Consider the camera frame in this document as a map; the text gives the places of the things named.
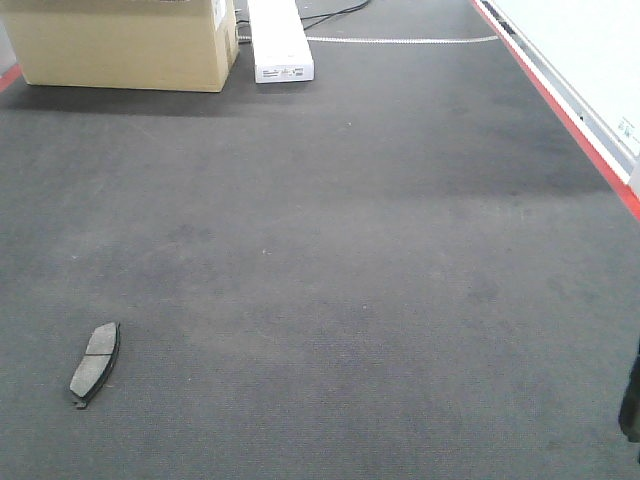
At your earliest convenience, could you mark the brake pad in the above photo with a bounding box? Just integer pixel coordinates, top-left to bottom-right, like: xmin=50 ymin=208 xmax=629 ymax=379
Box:
xmin=69 ymin=322 xmax=121 ymax=410

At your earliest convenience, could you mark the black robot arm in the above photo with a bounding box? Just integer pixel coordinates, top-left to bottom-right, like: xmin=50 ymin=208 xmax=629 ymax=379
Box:
xmin=618 ymin=354 xmax=640 ymax=444

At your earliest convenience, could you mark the dark conveyor belt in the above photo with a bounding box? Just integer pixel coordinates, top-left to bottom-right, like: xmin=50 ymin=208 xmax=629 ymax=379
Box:
xmin=0 ymin=0 xmax=640 ymax=480

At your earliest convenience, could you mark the long white box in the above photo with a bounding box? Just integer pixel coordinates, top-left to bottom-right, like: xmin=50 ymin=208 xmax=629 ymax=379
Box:
xmin=247 ymin=0 xmax=315 ymax=84

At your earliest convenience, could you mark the cardboard box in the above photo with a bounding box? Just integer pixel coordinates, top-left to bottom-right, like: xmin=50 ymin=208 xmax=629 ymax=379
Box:
xmin=1 ymin=0 xmax=238 ymax=92

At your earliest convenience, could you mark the white side panel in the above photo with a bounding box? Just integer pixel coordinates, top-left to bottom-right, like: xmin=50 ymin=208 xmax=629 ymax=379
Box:
xmin=476 ymin=1 xmax=639 ymax=192

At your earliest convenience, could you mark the red conveyor frame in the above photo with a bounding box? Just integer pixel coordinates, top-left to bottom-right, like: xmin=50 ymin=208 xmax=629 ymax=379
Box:
xmin=1 ymin=1 xmax=639 ymax=223

